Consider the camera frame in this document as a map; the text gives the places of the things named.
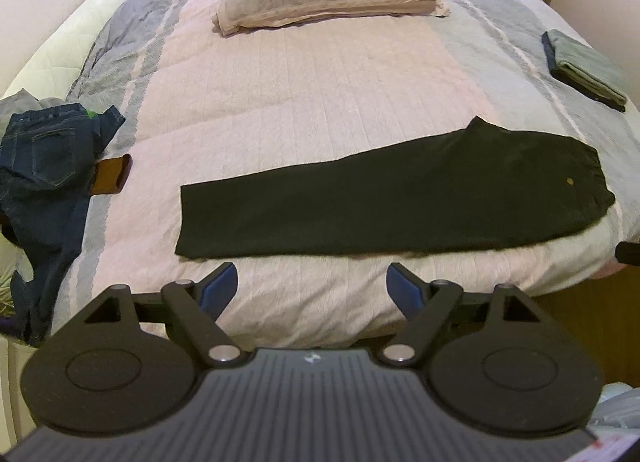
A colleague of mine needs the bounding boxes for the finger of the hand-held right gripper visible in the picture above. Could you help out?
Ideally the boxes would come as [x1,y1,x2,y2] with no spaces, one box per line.
[615,240,640,265]

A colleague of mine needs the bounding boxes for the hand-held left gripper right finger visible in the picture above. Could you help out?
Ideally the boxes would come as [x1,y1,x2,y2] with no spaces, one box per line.
[386,262,543,369]

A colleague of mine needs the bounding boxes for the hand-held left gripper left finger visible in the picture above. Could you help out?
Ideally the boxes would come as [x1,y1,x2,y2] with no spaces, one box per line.
[82,262,246,369]

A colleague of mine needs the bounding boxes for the black pants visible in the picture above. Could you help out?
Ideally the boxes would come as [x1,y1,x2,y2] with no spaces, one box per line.
[175,116,616,259]

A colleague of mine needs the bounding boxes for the folded grey-green pants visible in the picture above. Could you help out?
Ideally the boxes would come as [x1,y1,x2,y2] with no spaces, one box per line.
[554,30,627,107]

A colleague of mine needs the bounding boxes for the brown leather pouch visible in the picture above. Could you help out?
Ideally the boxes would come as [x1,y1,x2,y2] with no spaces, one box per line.
[92,154,134,195]

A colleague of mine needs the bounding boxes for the folded grey-green clothes stack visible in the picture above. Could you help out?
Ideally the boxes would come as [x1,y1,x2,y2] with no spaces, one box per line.
[542,32,626,113]

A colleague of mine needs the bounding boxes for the blue jeans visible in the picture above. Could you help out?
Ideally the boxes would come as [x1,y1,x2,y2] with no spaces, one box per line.
[0,102,126,347]

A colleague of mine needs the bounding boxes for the pink and grey striped quilt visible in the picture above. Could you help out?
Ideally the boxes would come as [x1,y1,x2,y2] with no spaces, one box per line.
[47,0,640,348]

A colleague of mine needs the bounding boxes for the grey cloth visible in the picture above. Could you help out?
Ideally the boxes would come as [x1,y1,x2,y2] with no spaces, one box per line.
[0,88,66,137]

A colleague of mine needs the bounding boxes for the white quilted cushion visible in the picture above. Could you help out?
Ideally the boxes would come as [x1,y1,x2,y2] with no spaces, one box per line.
[0,0,128,98]

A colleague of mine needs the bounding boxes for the wooden bed frame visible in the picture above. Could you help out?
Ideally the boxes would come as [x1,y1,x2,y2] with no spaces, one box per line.
[537,262,640,385]

